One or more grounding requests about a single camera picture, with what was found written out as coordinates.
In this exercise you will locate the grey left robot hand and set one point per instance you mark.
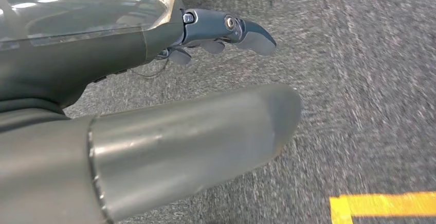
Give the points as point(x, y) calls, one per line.
point(170, 140)

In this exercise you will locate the yellow floor tape square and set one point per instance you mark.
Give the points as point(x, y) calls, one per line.
point(381, 204)

